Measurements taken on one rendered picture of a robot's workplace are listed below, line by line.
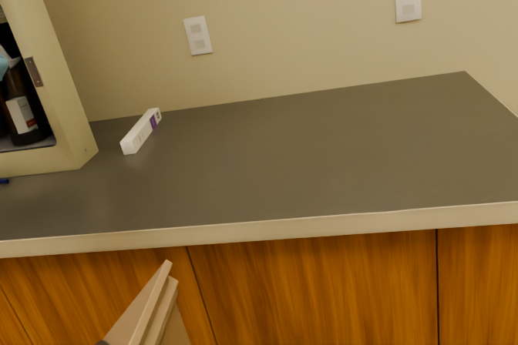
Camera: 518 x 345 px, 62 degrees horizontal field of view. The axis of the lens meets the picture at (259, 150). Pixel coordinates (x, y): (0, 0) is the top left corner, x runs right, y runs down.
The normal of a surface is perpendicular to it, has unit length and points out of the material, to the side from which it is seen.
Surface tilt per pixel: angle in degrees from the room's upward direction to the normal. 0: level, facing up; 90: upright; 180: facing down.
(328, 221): 90
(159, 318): 46
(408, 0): 90
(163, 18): 90
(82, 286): 90
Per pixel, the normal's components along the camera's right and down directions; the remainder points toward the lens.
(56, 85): 0.97, -0.11
